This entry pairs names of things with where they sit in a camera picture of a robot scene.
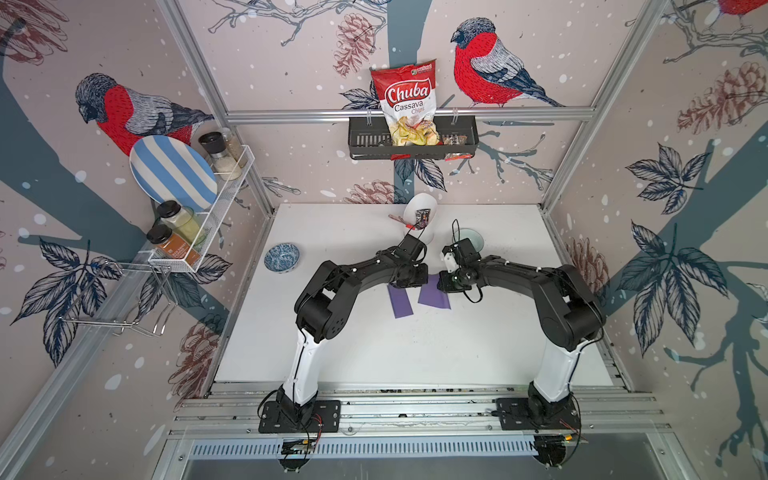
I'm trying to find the black hanging wire basket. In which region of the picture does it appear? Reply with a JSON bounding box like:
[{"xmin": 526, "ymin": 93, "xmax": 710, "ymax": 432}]
[{"xmin": 348, "ymin": 116, "xmax": 479, "ymax": 160}]

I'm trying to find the red handled tool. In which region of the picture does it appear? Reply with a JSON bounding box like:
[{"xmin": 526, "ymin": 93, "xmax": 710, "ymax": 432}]
[{"xmin": 388, "ymin": 214, "xmax": 414, "ymax": 230}]

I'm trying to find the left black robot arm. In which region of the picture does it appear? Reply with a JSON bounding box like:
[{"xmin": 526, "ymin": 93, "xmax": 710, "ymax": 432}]
[{"xmin": 277, "ymin": 234, "xmax": 429, "ymax": 414}]

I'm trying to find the blue patterned bowl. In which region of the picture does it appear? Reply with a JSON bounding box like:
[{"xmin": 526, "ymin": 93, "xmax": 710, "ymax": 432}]
[{"xmin": 263, "ymin": 243, "xmax": 301, "ymax": 274}]

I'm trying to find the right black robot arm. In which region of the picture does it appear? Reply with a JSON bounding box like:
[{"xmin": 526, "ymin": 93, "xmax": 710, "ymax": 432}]
[{"xmin": 438, "ymin": 239, "xmax": 606, "ymax": 405}]

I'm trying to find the black lid spice grinder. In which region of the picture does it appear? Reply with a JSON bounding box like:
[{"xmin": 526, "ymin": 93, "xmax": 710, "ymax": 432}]
[{"xmin": 198, "ymin": 131, "xmax": 242, "ymax": 180}]

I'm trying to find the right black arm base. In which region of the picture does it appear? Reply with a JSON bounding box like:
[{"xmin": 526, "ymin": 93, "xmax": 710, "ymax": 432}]
[{"xmin": 491, "ymin": 382, "xmax": 582, "ymax": 432}]

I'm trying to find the blue white striped plate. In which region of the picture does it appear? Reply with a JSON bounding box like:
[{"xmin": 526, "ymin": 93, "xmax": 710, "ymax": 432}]
[{"xmin": 129, "ymin": 135, "xmax": 218, "ymax": 212}]

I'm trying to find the white utensil cup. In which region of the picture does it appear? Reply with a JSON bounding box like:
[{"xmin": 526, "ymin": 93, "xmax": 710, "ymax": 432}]
[{"xmin": 401, "ymin": 193, "xmax": 438, "ymax": 245}]

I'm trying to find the orange sauce jar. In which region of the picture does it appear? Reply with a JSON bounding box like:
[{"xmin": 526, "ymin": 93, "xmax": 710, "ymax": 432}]
[{"xmin": 146, "ymin": 223, "xmax": 201, "ymax": 267}]

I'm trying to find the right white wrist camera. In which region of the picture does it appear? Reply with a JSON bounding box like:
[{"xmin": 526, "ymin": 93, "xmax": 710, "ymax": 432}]
[{"xmin": 442, "ymin": 251, "xmax": 459, "ymax": 273}]

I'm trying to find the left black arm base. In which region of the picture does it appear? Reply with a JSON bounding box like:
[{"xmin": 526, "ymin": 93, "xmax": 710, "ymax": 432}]
[{"xmin": 258, "ymin": 387, "xmax": 341, "ymax": 434}]

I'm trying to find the red Chuba chips bag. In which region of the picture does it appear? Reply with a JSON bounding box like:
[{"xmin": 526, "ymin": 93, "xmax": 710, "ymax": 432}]
[{"xmin": 371, "ymin": 60, "xmax": 440, "ymax": 147}]

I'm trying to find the green sauce jar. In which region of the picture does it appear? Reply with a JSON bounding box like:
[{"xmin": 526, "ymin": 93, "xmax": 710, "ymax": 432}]
[{"xmin": 156, "ymin": 200, "xmax": 207, "ymax": 248}]

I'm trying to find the small seed spice jar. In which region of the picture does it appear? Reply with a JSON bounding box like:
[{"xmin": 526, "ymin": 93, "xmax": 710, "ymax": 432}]
[{"xmin": 221, "ymin": 128, "xmax": 248, "ymax": 167}]

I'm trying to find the white wire wall shelf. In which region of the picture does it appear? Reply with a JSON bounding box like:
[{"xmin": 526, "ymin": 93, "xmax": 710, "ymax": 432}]
[{"xmin": 148, "ymin": 146, "xmax": 255, "ymax": 273}]

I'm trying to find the light green glass bowl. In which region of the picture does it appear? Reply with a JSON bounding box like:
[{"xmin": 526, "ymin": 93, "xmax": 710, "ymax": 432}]
[{"xmin": 453, "ymin": 227, "xmax": 485, "ymax": 253}]

